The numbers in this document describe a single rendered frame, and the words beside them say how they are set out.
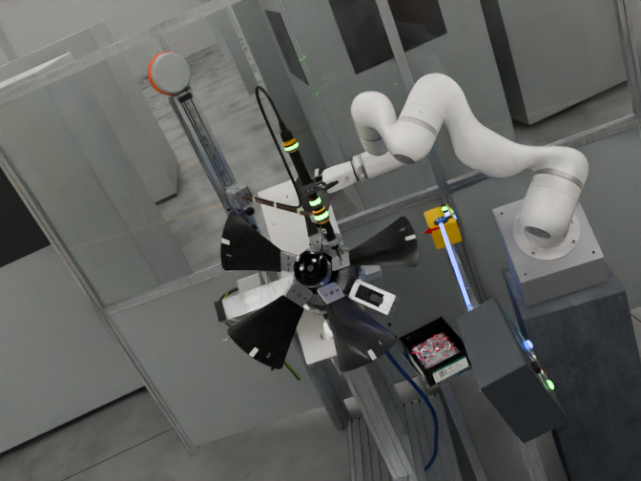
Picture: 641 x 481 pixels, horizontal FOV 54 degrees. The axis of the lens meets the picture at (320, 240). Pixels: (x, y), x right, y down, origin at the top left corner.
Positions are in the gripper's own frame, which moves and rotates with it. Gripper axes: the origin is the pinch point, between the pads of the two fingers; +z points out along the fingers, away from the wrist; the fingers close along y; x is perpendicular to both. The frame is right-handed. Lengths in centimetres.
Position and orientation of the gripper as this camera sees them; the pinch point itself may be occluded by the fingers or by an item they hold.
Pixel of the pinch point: (309, 186)
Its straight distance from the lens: 198.5
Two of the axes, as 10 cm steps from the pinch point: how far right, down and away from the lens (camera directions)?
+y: -0.1, -4.4, 9.0
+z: -9.3, 3.3, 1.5
